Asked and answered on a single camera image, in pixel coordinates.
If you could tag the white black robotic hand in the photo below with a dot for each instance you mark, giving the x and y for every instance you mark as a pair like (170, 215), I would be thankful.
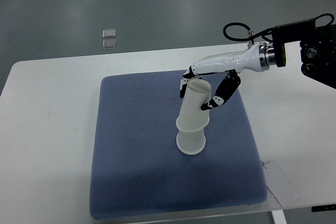
(259, 57)

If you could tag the white paper cup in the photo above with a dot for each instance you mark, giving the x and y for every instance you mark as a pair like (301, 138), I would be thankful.
(191, 143)
(191, 118)

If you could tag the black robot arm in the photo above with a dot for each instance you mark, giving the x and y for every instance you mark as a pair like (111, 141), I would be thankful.
(317, 48)

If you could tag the upper metal floor plate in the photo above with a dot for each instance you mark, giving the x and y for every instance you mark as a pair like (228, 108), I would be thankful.
(109, 33)

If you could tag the white table leg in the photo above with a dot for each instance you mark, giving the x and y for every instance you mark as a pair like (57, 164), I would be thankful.
(278, 217)

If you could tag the blue textured cushion mat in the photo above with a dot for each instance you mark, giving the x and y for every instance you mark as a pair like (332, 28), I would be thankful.
(137, 168)

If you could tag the black table control panel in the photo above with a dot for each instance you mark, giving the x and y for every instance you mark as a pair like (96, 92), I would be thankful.
(330, 207)

